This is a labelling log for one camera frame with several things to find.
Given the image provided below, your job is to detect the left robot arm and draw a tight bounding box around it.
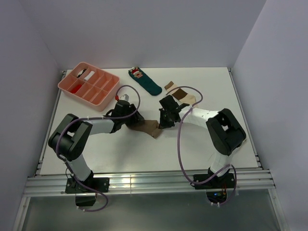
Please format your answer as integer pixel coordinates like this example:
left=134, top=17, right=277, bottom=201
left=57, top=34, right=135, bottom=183
left=48, top=100, right=144, bottom=192

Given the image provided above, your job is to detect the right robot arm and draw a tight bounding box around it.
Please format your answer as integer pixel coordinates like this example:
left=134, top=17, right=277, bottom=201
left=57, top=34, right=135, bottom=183
left=159, top=95, right=246, bottom=188

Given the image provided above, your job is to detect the striped beige brown sock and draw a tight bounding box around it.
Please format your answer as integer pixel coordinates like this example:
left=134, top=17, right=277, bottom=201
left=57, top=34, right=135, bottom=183
left=164, top=81, right=196, bottom=105

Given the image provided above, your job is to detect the dark green Christmas sock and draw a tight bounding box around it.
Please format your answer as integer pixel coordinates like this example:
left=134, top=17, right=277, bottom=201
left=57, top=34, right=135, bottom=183
left=128, top=67, right=162, bottom=96

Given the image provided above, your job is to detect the pink divided organizer tray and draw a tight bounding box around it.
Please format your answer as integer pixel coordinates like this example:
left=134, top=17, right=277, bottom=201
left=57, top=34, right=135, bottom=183
left=58, top=62, right=120, bottom=112

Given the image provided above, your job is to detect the white rolled item in tray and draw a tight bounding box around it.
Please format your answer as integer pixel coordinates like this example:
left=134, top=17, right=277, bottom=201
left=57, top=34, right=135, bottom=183
left=84, top=71, right=95, bottom=81

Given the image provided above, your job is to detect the red rolled item in tray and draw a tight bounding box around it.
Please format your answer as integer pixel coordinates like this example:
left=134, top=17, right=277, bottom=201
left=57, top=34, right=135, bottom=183
left=70, top=84, right=82, bottom=94

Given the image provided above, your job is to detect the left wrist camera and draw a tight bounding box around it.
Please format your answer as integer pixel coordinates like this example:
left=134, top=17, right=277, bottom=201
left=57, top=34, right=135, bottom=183
left=115, top=94, right=129, bottom=102

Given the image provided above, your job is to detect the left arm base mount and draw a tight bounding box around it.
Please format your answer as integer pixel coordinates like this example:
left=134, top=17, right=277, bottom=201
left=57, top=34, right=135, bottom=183
left=65, top=173, right=109, bottom=208

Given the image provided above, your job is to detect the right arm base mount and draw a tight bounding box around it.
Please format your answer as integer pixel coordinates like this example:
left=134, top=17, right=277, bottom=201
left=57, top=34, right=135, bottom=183
left=190, top=172, right=236, bottom=203

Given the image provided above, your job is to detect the aluminium front rail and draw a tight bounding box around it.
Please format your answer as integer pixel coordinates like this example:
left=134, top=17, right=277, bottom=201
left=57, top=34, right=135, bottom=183
left=23, top=168, right=275, bottom=197

